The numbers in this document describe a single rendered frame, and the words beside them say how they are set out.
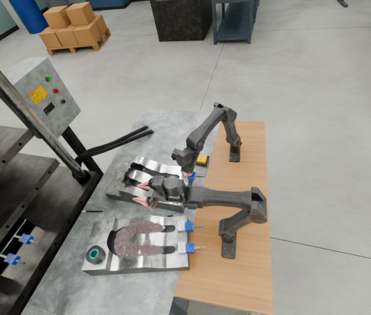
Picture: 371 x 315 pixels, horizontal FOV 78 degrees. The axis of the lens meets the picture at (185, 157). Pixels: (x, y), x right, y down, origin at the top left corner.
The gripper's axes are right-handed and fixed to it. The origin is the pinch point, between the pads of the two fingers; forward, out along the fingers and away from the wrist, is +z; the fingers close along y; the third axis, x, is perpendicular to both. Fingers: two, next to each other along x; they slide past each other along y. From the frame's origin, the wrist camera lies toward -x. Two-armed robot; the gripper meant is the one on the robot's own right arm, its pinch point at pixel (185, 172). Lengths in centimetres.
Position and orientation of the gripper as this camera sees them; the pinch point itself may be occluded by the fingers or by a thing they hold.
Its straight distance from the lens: 130.7
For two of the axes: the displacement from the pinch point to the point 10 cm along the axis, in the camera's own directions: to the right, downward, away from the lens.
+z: -2.3, 6.3, 7.4
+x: 9.3, 3.7, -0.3
